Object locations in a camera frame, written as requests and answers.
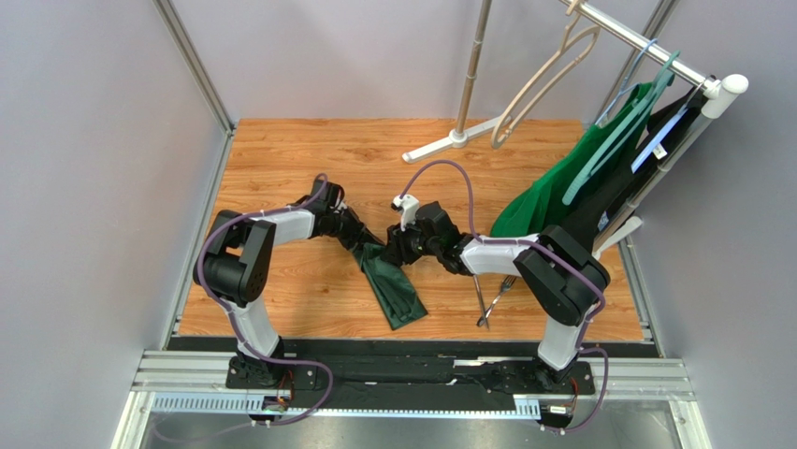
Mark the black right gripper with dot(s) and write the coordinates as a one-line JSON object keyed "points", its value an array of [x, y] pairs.
{"points": [[398, 245]]}

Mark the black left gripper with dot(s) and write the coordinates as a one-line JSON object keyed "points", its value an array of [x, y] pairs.
{"points": [[360, 235]]}

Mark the dark green cloth napkin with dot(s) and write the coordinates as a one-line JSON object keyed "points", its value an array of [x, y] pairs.
{"points": [[393, 290]]}

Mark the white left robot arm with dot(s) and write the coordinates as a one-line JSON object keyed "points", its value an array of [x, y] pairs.
{"points": [[233, 263]]}

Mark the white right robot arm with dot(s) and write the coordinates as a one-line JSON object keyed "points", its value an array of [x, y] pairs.
{"points": [[564, 277]]}

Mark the silver fork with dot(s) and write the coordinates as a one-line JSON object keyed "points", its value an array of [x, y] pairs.
{"points": [[505, 286]]}

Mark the bright green t-shirt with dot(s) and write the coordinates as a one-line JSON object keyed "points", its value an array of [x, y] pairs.
{"points": [[542, 204]]}

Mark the metal rack upright pole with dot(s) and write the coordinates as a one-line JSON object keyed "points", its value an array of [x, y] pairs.
{"points": [[471, 73]]}

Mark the blue clothes hanger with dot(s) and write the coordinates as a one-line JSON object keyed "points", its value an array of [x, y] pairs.
{"points": [[624, 87]]}

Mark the black garment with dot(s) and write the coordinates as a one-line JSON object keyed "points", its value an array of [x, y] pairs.
{"points": [[664, 130]]}

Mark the beige clothes hanger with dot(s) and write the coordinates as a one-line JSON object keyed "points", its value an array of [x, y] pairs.
{"points": [[572, 50]]}

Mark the teal clothes hanger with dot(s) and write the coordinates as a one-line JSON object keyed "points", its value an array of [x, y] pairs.
{"points": [[630, 123]]}

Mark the metal clothes rack rail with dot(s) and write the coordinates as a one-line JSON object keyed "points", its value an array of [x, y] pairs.
{"points": [[721, 93]]}

